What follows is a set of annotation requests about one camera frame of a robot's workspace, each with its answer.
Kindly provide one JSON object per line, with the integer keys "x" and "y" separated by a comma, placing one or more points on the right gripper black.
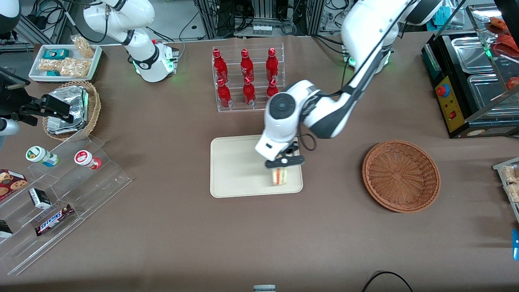
{"x": 17, "y": 103}

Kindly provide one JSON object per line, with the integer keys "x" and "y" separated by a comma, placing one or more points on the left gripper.
{"x": 290, "y": 149}

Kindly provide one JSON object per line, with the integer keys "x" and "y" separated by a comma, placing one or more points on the triangle sandwich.
{"x": 279, "y": 176}

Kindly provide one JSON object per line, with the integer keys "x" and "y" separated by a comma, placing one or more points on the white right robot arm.
{"x": 142, "y": 52}

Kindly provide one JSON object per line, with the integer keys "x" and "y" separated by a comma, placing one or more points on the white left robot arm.
{"x": 365, "y": 28}

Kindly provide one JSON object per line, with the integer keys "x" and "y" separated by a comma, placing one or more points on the white rectangular snack tray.
{"x": 40, "y": 77}

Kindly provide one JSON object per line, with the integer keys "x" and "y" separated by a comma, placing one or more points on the light wicker basket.
{"x": 94, "y": 109}

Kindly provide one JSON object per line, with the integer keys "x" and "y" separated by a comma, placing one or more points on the cream plastic tray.
{"x": 239, "y": 170}

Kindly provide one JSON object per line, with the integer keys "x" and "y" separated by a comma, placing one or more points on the brown round wicker basket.
{"x": 401, "y": 176}

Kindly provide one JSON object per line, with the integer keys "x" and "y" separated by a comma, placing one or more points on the clear snack tray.
{"x": 499, "y": 167}

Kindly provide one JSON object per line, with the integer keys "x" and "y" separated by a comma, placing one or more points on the aluminium foil container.
{"x": 75, "y": 107}

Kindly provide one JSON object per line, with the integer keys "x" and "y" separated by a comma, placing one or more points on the teal snack packet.
{"x": 56, "y": 54}
{"x": 52, "y": 73}

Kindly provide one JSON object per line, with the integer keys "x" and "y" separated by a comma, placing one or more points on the clear bag of puffed snack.
{"x": 49, "y": 65}
{"x": 83, "y": 46}
{"x": 75, "y": 67}

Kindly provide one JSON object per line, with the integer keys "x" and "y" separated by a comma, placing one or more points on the green lid yogurt bottle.
{"x": 39, "y": 155}

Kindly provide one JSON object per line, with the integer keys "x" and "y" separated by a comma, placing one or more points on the red lid yogurt bottle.
{"x": 86, "y": 159}

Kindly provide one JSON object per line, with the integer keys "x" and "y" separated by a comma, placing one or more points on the red aluminium bottle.
{"x": 272, "y": 65}
{"x": 246, "y": 67}
{"x": 224, "y": 95}
{"x": 249, "y": 92}
{"x": 272, "y": 88}
{"x": 220, "y": 67}

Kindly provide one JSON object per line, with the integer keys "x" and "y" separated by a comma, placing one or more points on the clear acrylic stepped display shelf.
{"x": 81, "y": 190}

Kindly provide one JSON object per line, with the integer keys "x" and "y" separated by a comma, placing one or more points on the chocolate chip cookie box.
{"x": 11, "y": 183}

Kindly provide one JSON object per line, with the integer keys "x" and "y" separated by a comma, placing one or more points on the small black drink carton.
{"x": 39, "y": 198}

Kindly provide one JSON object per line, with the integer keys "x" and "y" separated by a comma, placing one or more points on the Snickers chocolate bar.
{"x": 54, "y": 220}

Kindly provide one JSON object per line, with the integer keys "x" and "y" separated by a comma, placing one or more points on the clear acrylic bottle rack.
{"x": 259, "y": 48}

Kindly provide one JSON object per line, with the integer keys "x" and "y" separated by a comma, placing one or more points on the white power strip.
{"x": 262, "y": 29}

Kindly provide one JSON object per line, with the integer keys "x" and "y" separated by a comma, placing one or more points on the black food warmer cabinet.
{"x": 450, "y": 105}

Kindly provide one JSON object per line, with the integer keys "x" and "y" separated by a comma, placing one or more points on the steel food pan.
{"x": 488, "y": 93}
{"x": 472, "y": 54}

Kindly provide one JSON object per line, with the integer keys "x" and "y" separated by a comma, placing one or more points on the bagged rice cracker snack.
{"x": 513, "y": 193}
{"x": 511, "y": 174}

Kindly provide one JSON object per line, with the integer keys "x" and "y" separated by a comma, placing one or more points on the blue plastic object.
{"x": 515, "y": 245}

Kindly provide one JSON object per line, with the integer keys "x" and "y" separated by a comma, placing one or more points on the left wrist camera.
{"x": 292, "y": 149}

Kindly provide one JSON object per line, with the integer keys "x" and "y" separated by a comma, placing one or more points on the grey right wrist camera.
{"x": 7, "y": 126}

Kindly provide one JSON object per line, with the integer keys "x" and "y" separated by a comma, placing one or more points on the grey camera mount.
{"x": 264, "y": 288}

